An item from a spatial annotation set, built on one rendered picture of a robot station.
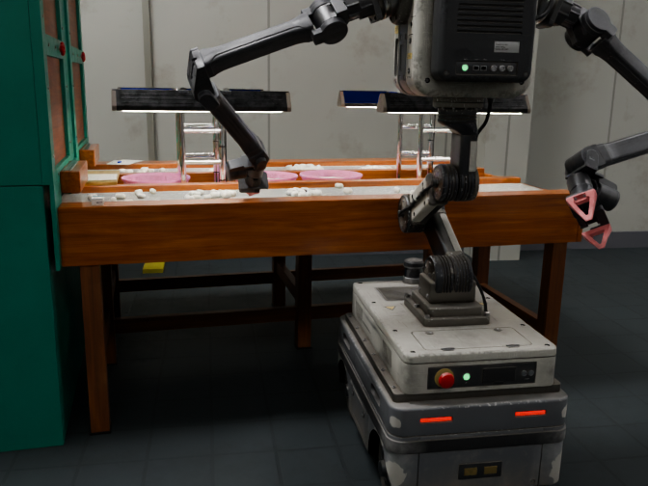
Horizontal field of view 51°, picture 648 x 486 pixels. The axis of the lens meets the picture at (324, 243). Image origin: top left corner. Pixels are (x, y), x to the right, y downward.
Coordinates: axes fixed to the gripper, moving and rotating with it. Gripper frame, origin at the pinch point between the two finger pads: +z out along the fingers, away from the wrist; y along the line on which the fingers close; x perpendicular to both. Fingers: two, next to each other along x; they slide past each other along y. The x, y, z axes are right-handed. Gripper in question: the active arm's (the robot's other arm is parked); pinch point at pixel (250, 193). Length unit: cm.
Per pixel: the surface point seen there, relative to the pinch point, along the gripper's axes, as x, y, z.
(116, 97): -31, 44, -13
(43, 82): -13, 62, -43
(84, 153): -44, 60, 40
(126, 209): 14.0, 41.4, -16.0
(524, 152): -98, -203, 126
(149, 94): -32.1, 33.0, -13.3
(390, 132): -128, -122, 145
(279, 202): 13.2, -6.4, -16.4
